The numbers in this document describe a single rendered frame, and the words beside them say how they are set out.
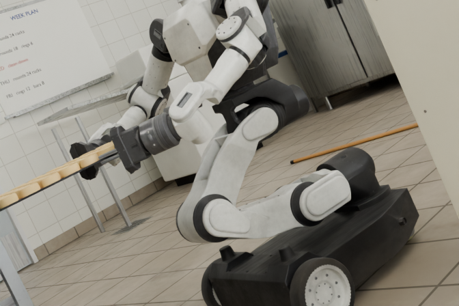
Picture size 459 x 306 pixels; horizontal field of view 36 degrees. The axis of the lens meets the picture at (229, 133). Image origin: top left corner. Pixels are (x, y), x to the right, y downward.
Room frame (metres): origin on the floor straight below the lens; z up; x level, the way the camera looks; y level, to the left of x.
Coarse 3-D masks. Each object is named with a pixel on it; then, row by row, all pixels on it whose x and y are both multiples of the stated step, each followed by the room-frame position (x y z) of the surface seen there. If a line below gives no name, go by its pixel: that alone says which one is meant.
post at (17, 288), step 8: (0, 240) 1.60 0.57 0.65; (0, 248) 1.60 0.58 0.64; (0, 256) 1.60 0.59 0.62; (8, 256) 1.60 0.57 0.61; (0, 264) 1.59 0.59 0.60; (8, 264) 1.60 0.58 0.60; (0, 272) 1.61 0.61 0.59; (8, 272) 1.60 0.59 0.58; (16, 272) 1.60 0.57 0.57; (8, 280) 1.59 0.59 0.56; (16, 280) 1.60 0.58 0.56; (8, 288) 1.61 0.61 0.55; (16, 288) 1.60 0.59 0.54; (24, 288) 1.60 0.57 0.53; (16, 296) 1.59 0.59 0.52; (24, 296) 1.60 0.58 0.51; (16, 304) 1.60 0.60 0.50; (24, 304) 1.60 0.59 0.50; (32, 304) 1.60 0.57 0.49
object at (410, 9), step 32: (384, 0) 1.77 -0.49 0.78; (416, 0) 1.72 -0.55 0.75; (448, 0) 1.67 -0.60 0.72; (384, 32) 1.80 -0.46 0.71; (416, 32) 1.74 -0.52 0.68; (448, 32) 1.69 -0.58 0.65; (416, 64) 1.77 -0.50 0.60; (448, 64) 1.71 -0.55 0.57; (416, 96) 1.79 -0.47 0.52; (448, 96) 1.74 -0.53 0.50; (448, 128) 1.76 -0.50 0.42; (448, 160) 1.78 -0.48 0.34; (448, 192) 1.81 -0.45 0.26
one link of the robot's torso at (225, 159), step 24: (264, 120) 2.20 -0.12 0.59; (216, 144) 2.25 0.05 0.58; (240, 144) 2.15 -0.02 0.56; (216, 168) 2.12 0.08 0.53; (240, 168) 2.16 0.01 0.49; (192, 192) 2.16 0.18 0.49; (216, 192) 2.11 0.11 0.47; (192, 216) 2.06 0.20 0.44; (192, 240) 2.13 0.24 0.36; (216, 240) 2.05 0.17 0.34
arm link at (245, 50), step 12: (240, 36) 1.81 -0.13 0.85; (252, 36) 1.83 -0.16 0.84; (228, 48) 1.80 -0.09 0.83; (240, 48) 1.79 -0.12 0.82; (252, 48) 1.81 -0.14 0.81; (264, 48) 1.87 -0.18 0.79; (228, 60) 1.78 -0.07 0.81; (240, 60) 1.78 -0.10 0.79; (252, 60) 1.82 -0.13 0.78; (216, 72) 1.77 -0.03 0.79; (228, 72) 1.77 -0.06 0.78; (240, 72) 1.79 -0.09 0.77; (216, 84) 1.76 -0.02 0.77; (228, 84) 1.77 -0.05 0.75
